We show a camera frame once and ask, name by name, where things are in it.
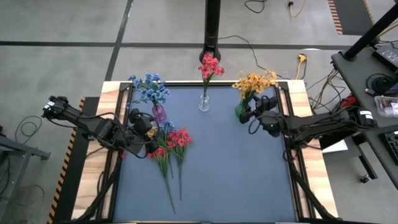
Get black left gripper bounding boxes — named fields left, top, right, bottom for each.
left=126, top=108, right=159, bottom=155

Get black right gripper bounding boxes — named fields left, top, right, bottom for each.
left=239, top=95, right=284, bottom=138

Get pink glass vase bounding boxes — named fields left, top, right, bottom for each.
left=152, top=104, right=167, bottom=124

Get green glass vase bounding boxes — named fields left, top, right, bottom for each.
left=234, top=101, right=249, bottom=119

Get clear glass vase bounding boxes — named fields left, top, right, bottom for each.
left=198, top=92, right=211, bottom=113

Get white sheet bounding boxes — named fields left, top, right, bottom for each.
left=322, top=139, right=349, bottom=154

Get red power strip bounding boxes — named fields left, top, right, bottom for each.
left=340, top=93, right=359, bottom=110

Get wooden table board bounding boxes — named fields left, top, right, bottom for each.
left=70, top=80, right=340, bottom=220

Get dark grey side desk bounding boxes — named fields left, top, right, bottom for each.
left=330, top=42, right=398, bottom=190

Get black floor plate hazard stripes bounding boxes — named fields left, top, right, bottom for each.
left=46, top=96, right=101, bottom=224

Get clear plastic box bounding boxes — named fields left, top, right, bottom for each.
left=374, top=95, right=398, bottom=119

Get black keyboard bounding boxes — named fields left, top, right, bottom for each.
left=379, top=129, right=398, bottom=166

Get black mat hazard striped edge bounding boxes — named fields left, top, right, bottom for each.
left=327, top=0, right=376, bottom=35

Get black control box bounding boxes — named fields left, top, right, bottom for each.
left=371, top=43, right=398, bottom=73

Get black slanted stand pole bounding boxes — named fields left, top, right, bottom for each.
left=343, top=2, right=398, bottom=62

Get long black floor cable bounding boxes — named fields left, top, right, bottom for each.
left=217, top=34, right=290, bottom=79

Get yellow power plug cable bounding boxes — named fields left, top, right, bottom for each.
left=294, top=53, right=309, bottom=80

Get black floor cable loop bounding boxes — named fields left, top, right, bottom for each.
left=244, top=0, right=268, bottom=14
left=14, top=115, right=43, bottom=146

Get black camera stand pole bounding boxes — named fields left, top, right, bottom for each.
left=198, top=0, right=222, bottom=65

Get yellow cable black plug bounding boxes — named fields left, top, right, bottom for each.
left=287, top=0, right=308, bottom=18

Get coiled black cable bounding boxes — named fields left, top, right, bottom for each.
left=365, top=73, right=396, bottom=96

